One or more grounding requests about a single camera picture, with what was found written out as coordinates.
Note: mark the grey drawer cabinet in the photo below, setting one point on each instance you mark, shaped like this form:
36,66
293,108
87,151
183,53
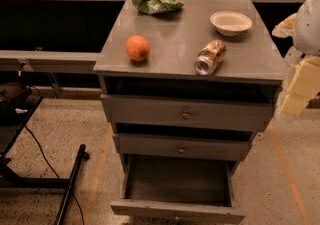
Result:
251,72

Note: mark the grey top drawer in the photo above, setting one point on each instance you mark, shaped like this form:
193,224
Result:
240,116

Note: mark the orange fruit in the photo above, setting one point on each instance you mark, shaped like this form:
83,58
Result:
137,48

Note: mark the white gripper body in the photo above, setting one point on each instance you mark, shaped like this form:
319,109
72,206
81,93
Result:
308,29

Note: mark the grey middle drawer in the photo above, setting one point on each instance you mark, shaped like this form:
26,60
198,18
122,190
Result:
169,146

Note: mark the green chip bag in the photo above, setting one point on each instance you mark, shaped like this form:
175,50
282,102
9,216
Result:
151,7

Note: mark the white paper bowl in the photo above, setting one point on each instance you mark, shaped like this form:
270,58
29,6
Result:
229,23

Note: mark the grey open bottom drawer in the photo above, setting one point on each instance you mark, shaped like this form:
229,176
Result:
178,189

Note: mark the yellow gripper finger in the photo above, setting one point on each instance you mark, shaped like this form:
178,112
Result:
285,28

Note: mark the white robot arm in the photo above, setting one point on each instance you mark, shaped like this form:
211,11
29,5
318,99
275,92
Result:
306,43

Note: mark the black cart frame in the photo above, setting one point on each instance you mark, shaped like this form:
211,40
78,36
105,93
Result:
24,163

